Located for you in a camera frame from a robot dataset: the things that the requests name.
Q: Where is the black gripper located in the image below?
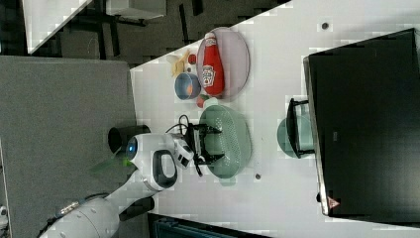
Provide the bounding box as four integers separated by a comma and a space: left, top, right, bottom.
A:
184, 123, 224, 165

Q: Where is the mint green oval strainer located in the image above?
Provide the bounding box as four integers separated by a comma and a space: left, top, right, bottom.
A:
199, 98, 252, 186

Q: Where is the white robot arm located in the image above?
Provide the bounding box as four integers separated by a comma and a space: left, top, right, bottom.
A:
37, 124, 223, 238

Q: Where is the red toy strawberry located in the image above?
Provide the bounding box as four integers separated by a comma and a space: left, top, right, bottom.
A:
196, 94, 209, 108

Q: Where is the orange toy fruit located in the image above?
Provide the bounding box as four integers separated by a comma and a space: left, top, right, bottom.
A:
186, 85, 193, 95

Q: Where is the red ketchup bottle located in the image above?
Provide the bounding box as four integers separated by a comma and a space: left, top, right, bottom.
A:
202, 32, 225, 96

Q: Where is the blue bowl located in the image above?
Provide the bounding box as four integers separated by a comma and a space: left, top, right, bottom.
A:
174, 72, 201, 100

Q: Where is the yellow toy banana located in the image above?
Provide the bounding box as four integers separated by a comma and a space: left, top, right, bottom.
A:
165, 50, 190, 77

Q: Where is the green slotted spatula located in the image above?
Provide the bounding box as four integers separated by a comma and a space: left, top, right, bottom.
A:
89, 156, 134, 174

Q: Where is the grey oval plate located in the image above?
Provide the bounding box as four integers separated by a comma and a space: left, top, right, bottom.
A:
210, 27, 251, 99

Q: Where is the black utensil cup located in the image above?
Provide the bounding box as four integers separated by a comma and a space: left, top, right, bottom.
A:
108, 125, 151, 153

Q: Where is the mint green pot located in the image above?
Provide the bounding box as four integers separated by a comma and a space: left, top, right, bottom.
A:
276, 116, 314, 159

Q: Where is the black cylinder post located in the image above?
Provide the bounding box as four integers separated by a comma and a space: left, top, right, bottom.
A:
119, 196, 155, 221

